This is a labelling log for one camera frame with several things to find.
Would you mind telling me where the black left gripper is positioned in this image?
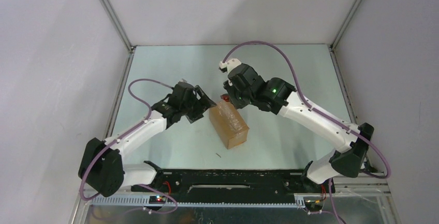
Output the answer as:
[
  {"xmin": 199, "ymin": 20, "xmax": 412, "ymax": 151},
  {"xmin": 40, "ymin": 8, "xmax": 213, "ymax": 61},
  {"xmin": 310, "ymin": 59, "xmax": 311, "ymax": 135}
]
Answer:
[{"xmin": 180, "ymin": 85, "xmax": 216, "ymax": 123}]

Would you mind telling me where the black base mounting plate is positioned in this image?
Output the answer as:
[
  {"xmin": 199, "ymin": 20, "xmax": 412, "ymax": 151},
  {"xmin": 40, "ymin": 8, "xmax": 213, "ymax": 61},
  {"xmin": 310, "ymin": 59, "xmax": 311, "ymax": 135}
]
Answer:
[{"xmin": 144, "ymin": 161, "xmax": 335, "ymax": 205}]

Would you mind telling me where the aluminium frame rail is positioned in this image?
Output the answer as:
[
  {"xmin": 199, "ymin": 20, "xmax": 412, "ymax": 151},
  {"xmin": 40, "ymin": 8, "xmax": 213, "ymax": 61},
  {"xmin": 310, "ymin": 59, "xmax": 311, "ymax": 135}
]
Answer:
[{"xmin": 71, "ymin": 169, "xmax": 400, "ymax": 223}]

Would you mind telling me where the brown cardboard express box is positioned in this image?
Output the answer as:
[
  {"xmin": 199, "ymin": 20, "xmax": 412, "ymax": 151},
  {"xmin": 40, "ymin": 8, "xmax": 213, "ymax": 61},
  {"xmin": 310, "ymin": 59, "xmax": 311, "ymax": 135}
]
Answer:
[{"xmin": 209, "ymin": 100, "xmax": 250, "ymax": 150}]

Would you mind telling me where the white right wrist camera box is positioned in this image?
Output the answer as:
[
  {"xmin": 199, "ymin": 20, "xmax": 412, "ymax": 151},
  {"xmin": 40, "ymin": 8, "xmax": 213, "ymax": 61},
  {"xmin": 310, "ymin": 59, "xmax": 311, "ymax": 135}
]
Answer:
[{"xmin": 218, "ymin": 58, "xmax": 242, "ymax": 73}]

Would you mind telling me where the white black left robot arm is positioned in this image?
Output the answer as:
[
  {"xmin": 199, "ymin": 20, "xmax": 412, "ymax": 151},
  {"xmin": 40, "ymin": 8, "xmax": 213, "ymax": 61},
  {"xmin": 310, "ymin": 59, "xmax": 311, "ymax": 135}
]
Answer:
[{"xmin": 78, "ymin": 82, "xmax": 216, "ymax": 201}]

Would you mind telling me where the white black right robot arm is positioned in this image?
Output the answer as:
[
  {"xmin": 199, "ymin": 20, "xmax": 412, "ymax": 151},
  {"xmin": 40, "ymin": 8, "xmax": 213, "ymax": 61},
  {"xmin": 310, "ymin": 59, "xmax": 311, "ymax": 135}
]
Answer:
[{"xmin": 219, "ymin": 59, "xmax": 373, "ymax": 192}]

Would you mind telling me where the red black utility knife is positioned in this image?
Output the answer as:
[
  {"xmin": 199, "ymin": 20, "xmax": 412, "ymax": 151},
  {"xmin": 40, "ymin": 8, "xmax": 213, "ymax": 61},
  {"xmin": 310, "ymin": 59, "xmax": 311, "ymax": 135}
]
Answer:
[{"xmin": 221, "ymin": 94, "xmax": 230, "ymax": 102}]

